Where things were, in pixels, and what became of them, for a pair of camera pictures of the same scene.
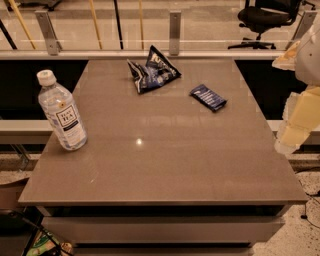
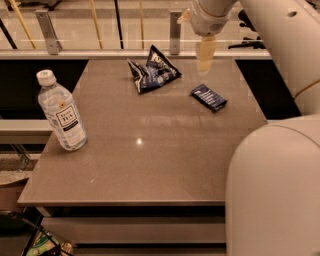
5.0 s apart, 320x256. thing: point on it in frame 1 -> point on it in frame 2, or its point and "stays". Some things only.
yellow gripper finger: x=288 y=61 -> x=204 y=26
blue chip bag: x=156 y=72 stays
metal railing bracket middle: x=175 y=30 stays
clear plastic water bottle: x=61 y=111 stays
